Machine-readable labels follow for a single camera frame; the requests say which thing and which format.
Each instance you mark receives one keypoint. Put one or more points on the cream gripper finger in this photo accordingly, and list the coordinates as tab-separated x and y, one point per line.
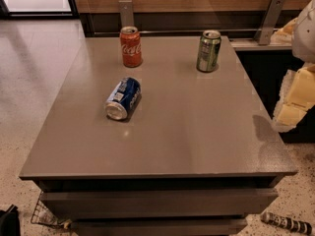
284	35
297	97

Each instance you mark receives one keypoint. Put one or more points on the blue pepsi can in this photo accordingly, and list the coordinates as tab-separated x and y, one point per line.
123	99

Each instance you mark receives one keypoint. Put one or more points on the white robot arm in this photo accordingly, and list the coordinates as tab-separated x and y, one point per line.
303	36

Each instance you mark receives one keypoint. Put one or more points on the green soda can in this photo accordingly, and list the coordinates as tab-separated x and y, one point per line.
209	48

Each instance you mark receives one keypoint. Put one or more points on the red coca-cola can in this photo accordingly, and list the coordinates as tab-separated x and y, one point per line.
131	46

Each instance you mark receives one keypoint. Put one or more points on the grey drawer cabinet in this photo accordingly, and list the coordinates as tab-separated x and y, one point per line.
196	155

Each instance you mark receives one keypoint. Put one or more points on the black white patterned stick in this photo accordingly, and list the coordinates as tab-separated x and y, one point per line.
287	223

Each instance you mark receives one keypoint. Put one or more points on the black bag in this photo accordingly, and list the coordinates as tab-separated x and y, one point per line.
9	222

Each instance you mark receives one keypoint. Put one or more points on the right metal wall bracket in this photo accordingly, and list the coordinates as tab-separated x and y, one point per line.
266	29

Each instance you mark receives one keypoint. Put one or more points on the metal wall bracket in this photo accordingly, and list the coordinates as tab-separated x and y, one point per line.
126	13
266	29

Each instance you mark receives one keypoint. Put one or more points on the left metal wall bracket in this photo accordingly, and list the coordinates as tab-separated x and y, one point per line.
126	13

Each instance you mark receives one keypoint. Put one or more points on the wire basket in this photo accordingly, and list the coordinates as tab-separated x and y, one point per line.
41	215

